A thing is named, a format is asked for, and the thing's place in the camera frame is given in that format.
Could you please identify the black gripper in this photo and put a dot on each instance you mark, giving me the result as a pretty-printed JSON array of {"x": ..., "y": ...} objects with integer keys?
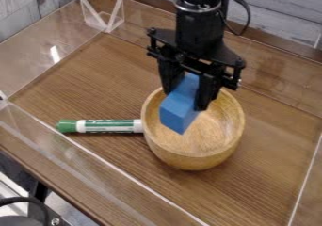
[{"x": 193, "y": 49}]

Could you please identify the blue foam block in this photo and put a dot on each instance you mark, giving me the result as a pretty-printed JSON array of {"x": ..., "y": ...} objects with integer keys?
[{"x": 176, "y": 106}]

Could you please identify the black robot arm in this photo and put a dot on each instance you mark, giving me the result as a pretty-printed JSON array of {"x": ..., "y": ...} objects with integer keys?
[{"x": 192, "y": 48}]

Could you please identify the brown wooden bowl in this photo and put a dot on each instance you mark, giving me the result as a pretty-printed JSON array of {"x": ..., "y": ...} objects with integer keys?
[{"x": 209, "y": 138}]

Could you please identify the green white marker pen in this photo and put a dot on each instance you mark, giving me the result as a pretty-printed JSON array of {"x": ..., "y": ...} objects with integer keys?
[{"x": 99, "y": 126}]

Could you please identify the clear acrylic tray wall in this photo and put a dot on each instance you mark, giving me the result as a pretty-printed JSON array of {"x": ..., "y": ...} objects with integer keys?
[{"x": 77, "y": 66}]

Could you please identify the black table leg bracket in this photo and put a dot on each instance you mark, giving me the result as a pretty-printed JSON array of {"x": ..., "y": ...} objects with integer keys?
[{"x": 40, "y": 211}]

